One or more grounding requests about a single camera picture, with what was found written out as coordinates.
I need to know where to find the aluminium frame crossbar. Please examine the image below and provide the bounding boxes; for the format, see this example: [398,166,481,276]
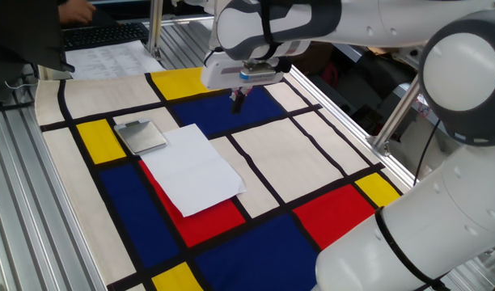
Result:
[162,14,214,26]

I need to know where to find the bare person hand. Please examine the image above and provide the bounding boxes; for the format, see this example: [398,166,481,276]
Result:
[57,0,97,25]

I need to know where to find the black computer keyboard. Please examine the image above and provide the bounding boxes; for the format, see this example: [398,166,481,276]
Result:
[61,22,150,53]

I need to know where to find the printed white paper sheet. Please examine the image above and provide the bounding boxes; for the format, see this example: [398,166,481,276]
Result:
[64,39,167,81]

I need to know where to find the large black monitor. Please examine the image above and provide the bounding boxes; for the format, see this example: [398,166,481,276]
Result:
[0,0,77,90]

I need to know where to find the aluminium frame post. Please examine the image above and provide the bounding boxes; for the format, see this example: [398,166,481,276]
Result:
[147,0,164,61]
[367,75,421,158]

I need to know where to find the Mondrian pattern tablecloth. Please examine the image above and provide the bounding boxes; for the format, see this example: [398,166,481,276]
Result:
[33,65,404,291]

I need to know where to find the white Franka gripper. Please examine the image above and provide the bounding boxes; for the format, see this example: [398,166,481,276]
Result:
[199,51,292,115]

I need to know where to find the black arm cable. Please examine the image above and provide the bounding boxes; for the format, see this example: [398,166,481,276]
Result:
[412,118,442,187]

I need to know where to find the black cable tie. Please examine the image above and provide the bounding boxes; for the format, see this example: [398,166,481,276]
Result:
[374,206,451,291]

